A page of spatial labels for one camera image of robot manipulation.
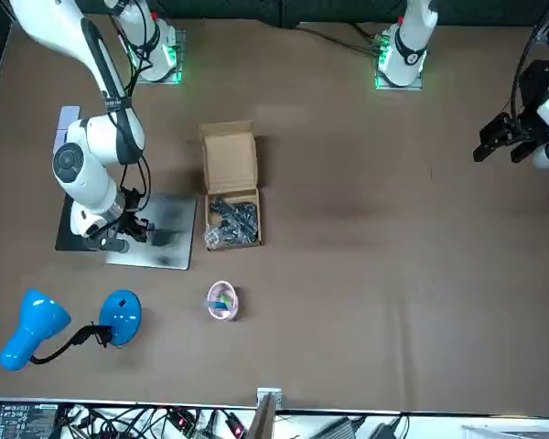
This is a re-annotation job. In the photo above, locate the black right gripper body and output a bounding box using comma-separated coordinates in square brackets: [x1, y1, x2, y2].
[107, 210, 144, 242]

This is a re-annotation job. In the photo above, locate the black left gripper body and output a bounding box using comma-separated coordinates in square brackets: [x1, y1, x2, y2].
[507, 59, 549, 138]

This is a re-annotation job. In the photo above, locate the grey laptop computer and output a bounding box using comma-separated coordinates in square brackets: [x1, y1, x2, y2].
[103, 191, 199, 273]

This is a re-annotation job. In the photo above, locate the blue gooseneck desk lamp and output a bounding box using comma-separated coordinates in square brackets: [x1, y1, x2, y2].
[0, 287, 144, 371]

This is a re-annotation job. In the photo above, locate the bag of black parts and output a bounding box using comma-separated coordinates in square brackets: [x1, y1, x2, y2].
[203, 191, 261, 251]

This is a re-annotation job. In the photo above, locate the open cardboard box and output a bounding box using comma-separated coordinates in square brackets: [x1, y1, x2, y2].
[198, 119, 264, 252]

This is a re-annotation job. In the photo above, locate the pale lilac smartphone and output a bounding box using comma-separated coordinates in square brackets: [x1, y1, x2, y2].
[51, 105, 81, 157]

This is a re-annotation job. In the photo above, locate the pink plastic cup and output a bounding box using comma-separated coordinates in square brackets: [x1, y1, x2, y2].
[206, 280, 240, 323]

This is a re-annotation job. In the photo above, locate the power strip with red light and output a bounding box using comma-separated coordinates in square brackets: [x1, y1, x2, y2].
[162, 408, 200, 434]

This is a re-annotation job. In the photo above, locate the grey power adapter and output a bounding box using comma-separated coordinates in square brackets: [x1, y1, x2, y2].
[318, 414, 370, 439]

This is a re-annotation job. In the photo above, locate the small black power adapter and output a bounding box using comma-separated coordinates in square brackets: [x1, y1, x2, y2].
[369, 416, 412, 439]

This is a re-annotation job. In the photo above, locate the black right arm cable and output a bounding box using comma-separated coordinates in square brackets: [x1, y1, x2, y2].
[79, 16, 156, 216]

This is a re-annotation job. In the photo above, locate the tangle of black cables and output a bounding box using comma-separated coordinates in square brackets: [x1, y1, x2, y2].
[57, 402, 257, 439]

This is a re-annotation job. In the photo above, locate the black arm base cable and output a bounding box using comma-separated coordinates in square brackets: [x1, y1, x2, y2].
[296, 21, 388, 59]

